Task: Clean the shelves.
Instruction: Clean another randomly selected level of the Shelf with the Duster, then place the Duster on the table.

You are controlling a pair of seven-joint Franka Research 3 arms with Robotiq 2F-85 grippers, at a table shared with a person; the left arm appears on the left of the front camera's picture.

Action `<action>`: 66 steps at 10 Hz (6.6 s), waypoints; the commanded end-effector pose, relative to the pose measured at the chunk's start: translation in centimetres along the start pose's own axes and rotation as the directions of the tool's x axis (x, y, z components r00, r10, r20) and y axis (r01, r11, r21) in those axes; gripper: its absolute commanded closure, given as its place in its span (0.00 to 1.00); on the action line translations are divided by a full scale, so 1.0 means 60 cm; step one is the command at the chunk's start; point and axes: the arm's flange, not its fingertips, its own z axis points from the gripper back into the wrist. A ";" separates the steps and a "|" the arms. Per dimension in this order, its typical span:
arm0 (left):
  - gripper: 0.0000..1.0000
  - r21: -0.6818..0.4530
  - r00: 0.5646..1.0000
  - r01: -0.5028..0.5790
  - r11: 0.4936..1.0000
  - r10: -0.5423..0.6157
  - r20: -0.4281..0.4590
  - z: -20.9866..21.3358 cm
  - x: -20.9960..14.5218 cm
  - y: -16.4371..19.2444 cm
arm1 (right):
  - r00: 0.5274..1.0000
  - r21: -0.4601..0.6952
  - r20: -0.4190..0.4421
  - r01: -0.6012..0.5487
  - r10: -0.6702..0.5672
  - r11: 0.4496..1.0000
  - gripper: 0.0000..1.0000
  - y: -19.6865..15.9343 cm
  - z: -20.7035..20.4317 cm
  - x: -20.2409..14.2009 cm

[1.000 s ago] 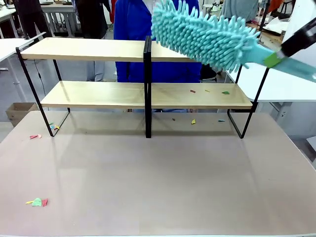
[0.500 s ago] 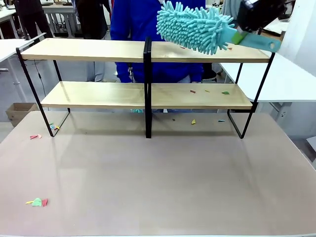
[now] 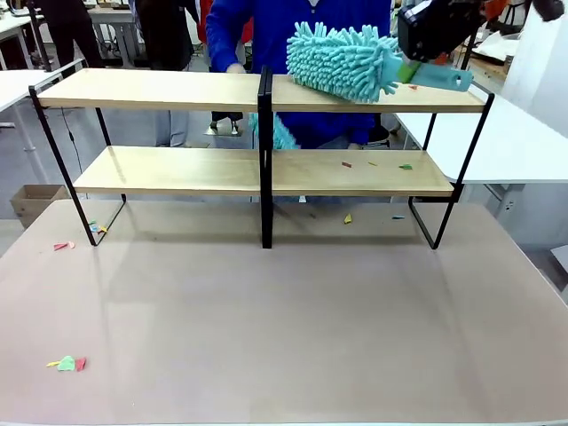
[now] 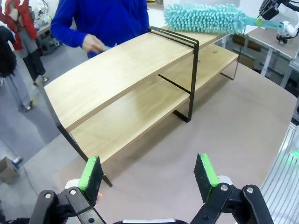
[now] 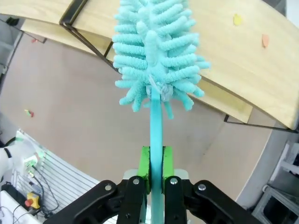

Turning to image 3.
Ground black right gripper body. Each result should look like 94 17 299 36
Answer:
397 0 483 64

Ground teal chenille duster with handle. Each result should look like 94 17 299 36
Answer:
286 20 475 105

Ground person right forearm blue sleeve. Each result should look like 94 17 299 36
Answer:
205 6 250 72

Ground black stand pole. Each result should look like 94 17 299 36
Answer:
460 24 483 73

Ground wooden background table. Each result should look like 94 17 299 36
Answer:
451 43 512 80

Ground white board sheet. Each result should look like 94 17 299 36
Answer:
471 29 525 59

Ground white side table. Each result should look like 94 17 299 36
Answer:
0 68 63 186
393 93 568 186

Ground person in blue jacket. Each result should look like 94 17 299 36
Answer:
205 0 394 151

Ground background person dark coat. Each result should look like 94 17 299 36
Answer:
134 0 200 147

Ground grey background table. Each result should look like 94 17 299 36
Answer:
87 4 147 68

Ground background person black clothes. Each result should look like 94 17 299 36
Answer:
31 0 107 72

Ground cardboard box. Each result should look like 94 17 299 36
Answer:
9 184 71 231

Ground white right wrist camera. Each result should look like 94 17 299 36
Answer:
398 2 430 23

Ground wooden shelf unit black frame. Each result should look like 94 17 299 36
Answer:
258 65 496 251
28 57 267 249

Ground black arm strap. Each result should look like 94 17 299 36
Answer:
533 0 568 22

